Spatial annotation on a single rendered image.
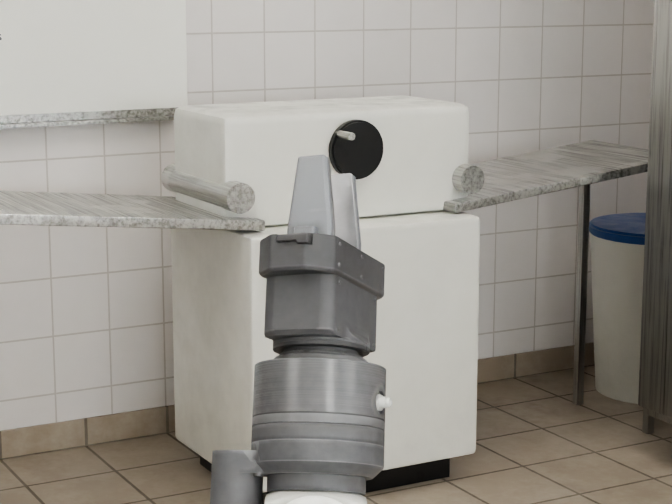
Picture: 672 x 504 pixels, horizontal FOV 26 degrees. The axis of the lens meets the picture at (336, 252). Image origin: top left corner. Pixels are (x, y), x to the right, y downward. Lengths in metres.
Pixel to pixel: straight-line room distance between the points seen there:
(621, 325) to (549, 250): 0.52
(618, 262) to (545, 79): 0.80
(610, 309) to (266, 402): 4.70
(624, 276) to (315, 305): 4.62
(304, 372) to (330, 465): 0.06
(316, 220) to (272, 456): 0.16
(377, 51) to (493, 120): 0.59
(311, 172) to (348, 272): 0.07
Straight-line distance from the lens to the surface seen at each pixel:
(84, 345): 5.05
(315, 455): 0.93
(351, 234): 1.01
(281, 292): 0.95
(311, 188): 0.97
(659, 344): 4.87
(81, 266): 4.99
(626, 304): 5.56
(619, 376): 5.66
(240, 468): 0.95
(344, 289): 0.95
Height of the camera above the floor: 1.60
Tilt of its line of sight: 11 degrees down
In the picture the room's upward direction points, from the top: straight up
